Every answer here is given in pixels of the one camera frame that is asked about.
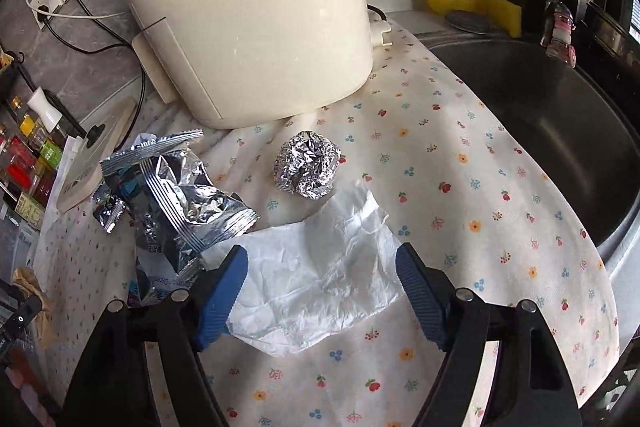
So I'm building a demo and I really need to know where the green label yellow cap bottle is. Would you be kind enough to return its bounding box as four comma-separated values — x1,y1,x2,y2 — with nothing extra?
20,113,63,171

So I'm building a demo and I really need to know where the black wire shelf rack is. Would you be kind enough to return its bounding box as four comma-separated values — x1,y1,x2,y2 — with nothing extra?
1,50,86,211

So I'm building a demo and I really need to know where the floral white tablecloth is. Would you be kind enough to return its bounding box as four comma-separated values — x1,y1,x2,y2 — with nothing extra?
32,19,622,427

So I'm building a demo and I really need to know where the red cap oil bottle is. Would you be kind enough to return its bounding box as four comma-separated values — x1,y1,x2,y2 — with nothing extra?
6,136,36,192

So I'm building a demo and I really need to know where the white plastic bag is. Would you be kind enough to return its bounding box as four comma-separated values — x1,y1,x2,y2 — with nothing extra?
202,184,404,357

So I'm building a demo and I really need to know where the dark soy sauce bottle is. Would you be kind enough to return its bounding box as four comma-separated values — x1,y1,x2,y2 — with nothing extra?
15,192,44,231

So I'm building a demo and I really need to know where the small silver foil wrapper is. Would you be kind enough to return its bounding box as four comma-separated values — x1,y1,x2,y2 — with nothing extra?
92,183,127,234

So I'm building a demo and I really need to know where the black power cable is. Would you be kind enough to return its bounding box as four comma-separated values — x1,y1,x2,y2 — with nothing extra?
36,0,149,151

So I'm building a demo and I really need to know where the stainless steel sink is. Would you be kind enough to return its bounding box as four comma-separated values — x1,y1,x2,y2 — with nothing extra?
424,37,640,264

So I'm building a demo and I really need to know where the white top oil dispenser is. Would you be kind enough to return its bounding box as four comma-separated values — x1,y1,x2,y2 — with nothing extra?
27,88,67,148

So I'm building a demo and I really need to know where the silver foil snack bag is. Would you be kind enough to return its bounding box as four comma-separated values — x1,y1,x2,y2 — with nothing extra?
100,129,258,306

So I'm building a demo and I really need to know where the aluminium foil ball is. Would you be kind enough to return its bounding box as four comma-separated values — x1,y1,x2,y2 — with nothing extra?
272,130,341,200

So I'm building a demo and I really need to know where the cream air fryer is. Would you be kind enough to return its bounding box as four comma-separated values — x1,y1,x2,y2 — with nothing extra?
127,0,390,129

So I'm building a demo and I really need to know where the crumpled brown paper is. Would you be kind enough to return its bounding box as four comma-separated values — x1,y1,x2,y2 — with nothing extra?
12,267,56,350

